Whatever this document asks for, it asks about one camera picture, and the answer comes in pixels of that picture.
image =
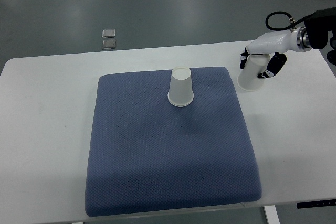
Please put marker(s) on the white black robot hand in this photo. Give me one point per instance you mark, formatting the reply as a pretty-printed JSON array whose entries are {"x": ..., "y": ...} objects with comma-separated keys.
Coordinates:
[{"x": 276, "y": 43}]

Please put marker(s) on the white paper cup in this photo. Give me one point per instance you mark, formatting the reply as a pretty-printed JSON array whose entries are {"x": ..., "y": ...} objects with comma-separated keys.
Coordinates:
[
  {"x": 180, "y": 92},
  {"x": 247, "y": 79}
]

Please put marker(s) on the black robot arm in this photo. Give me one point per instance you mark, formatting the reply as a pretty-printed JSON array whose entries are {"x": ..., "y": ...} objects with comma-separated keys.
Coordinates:
[{"x": 320, "y": 28}]

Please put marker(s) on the white paper cup on cushion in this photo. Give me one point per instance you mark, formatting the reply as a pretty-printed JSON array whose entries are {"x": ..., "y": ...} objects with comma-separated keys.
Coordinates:
[{"x": 180, "y": 92}]

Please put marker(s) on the table control panel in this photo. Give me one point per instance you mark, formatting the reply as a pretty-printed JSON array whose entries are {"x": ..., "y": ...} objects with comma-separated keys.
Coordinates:
[{"x": 316, "y": 204}]

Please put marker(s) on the lower metal floor plate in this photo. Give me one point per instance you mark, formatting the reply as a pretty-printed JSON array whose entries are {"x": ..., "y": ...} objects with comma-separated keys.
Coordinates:
[{"x": 108, "y": 44}]

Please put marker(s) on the metal floor plate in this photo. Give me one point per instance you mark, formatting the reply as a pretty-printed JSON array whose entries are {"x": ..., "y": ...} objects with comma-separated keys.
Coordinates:
[
  {"x": 109, "y": 33},
  {"x": 108, "y": 44}
]

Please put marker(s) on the upper metal floor plate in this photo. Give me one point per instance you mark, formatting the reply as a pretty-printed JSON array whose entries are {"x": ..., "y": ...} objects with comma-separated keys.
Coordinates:
[{"x": 109, "y": 33}]

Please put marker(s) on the blue mesh cushion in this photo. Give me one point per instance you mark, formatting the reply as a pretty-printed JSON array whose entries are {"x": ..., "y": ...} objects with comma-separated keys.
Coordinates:
[{"x": 148, "y": 155}]

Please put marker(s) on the white table leg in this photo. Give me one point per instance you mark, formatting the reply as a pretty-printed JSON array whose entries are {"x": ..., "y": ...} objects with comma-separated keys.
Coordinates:
[{"x": 271, "y": 215}]

